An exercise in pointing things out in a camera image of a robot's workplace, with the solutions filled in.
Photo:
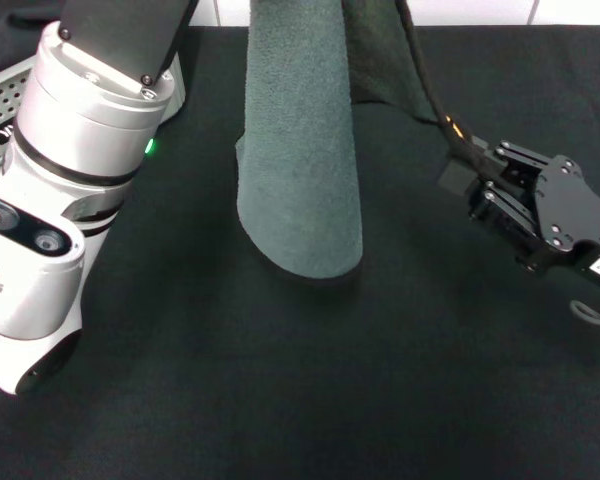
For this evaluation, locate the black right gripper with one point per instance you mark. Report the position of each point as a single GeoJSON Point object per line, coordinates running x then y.
{"type": "Point", "coordinates": [565, 215]}

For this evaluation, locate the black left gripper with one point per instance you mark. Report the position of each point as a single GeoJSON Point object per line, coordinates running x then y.
{"type": "Point", "coordinates": [125, 30]}

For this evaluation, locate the yellow and grey-green towel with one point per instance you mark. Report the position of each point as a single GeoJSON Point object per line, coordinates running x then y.
{"type": "Point", "coordinates": [300, 150]}

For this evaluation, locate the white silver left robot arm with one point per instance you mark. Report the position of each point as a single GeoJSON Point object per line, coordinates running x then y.
{"type": "Point", "coordinates": [80, 125]}

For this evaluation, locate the grey perforated storage box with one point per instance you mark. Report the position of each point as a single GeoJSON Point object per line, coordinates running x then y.
{"type": "Point", "coordinates": [0, 105]}

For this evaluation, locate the black tablecloth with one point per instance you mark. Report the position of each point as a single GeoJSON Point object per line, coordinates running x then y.
{"type": "Point", "coordinates": [330, 375]}

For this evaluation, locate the black cloth lining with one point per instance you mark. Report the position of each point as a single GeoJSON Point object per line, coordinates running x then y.
{"type": "Point", "coordinates": [5, 35]}

